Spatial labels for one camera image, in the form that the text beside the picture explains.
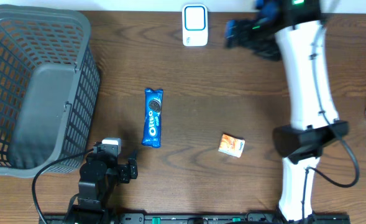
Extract blue Oreo cookie pack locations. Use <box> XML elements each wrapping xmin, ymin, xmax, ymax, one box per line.
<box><xmin>142</xmin><ymin>88</ymin><xmax>163</xmax><ymax>148</ymax></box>

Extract orange white snack packet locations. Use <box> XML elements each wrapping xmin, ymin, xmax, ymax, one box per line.
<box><xmin>218</xmin><ymin>134</ymin><xmax>245</xmax><ymax>157</ymax></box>

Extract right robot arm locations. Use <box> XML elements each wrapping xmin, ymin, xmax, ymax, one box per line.
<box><xmin>225</xmin><ymin>0</ymin><xmax>348</xmax><ymax>223</ymax></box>

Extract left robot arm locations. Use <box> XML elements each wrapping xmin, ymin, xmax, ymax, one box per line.
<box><xmin>62</xmin><ymin>142</ymin><xmax>138</xmax><ymax>224</ymax></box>

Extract white barcode scanner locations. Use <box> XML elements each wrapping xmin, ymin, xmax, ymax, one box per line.
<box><xmin>181</xmin><ymin>4</ymin><xmax>208</xmax><ymax>47</ymax></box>

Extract grey plastic mesh basket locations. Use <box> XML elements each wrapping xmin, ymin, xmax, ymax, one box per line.
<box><xmin>0</xmin><ymin>4</ymin><xmax>100</xmax><ymax>178</ymax></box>

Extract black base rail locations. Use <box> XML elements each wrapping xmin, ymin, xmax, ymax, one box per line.
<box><xmin>39</xmin><ymin>212</ymin><xmax>352</xmax><ymax>224</ymax></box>

